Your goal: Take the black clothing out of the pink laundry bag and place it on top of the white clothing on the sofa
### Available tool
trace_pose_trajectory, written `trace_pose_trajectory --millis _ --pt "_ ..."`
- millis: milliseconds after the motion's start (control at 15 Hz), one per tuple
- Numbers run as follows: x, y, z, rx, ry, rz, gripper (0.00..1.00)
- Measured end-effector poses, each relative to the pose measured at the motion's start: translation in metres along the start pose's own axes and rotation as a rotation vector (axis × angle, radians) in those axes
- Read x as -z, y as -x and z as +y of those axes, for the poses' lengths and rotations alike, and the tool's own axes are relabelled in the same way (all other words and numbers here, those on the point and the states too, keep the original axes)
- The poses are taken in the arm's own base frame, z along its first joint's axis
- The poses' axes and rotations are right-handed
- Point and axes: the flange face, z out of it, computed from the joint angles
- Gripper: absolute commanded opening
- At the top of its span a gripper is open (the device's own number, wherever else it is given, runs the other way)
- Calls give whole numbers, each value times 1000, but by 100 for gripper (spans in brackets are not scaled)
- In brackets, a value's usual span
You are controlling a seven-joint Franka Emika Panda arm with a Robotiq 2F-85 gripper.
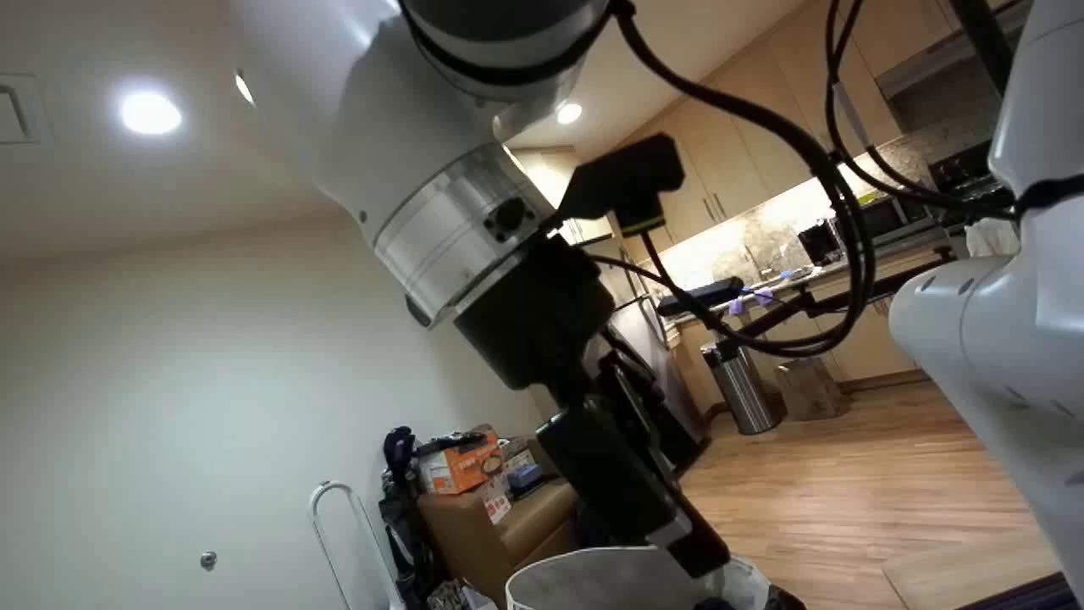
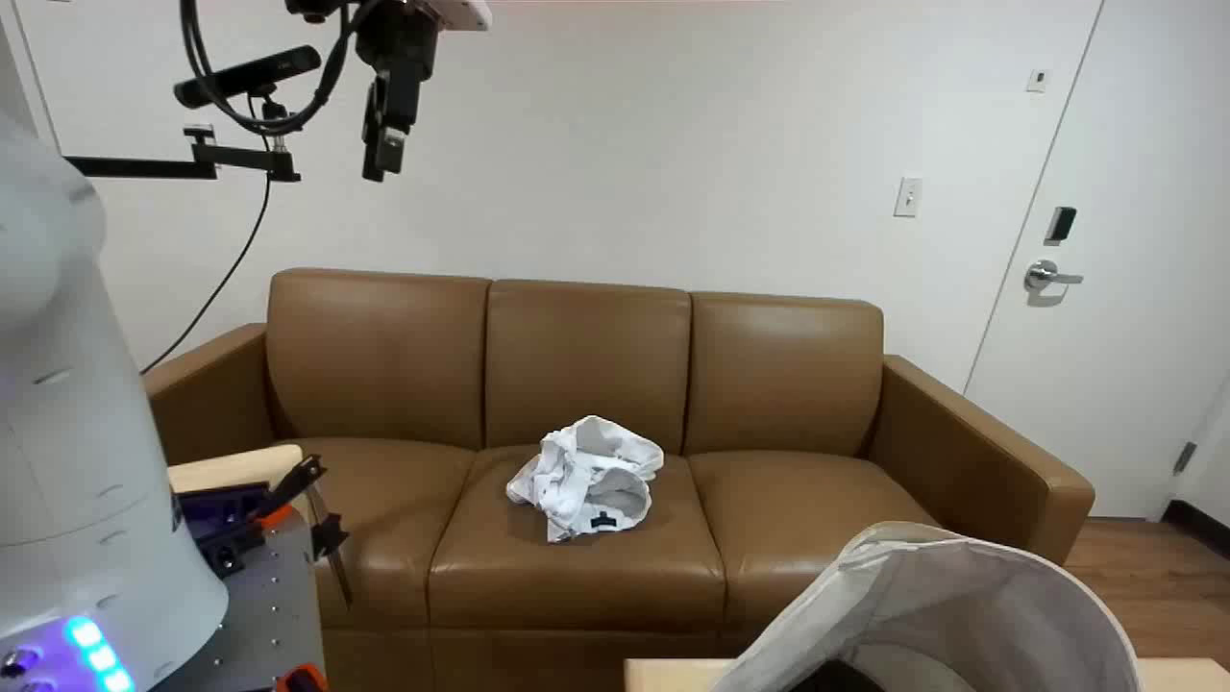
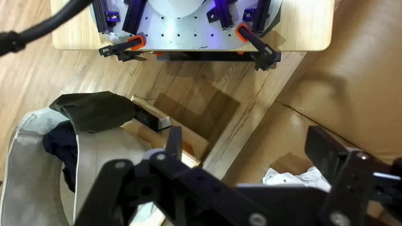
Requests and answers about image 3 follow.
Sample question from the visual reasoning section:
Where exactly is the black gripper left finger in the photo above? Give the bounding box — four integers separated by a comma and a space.
75, 127, 219, 226

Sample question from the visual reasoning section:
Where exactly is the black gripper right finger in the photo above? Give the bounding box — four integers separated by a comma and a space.
306, 125, 402, 226

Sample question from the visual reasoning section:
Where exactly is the black clothing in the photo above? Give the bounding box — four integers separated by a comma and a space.
42, 120, 78, 192

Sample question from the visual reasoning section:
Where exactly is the white clothing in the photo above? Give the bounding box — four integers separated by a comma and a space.
262, 167, 332, 192

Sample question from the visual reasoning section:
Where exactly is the orange black clamp right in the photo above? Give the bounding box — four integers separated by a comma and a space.
237, 24, 282, 70

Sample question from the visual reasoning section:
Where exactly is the orange black clamp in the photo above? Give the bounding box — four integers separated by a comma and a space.
100, 35, 146, 61
237, 24, 282, 70

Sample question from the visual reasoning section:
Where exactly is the orange black clamp left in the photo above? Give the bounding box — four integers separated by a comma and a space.
100, 35, 146, 61

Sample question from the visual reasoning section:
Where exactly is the light wooden table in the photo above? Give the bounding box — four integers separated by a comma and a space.
53, 0, 336, 51

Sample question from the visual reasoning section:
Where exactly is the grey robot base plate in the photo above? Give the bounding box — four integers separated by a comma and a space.
91, 0, 283, 53

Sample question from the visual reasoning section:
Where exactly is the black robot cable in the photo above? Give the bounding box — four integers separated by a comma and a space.
0, 0, 96, 56

